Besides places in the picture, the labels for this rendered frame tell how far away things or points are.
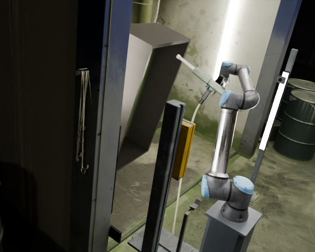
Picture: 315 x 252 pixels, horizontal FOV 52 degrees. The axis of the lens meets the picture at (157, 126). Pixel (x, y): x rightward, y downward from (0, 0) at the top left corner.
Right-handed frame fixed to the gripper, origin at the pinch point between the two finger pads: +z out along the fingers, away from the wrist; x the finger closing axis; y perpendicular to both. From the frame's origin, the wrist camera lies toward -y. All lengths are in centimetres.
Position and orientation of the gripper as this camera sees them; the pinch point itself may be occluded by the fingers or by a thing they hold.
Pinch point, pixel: (210, 87)
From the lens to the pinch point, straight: 247.8
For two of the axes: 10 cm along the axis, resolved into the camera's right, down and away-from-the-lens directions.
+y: -4.7, 7.0, 5.4
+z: -5.0, 2.9, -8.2
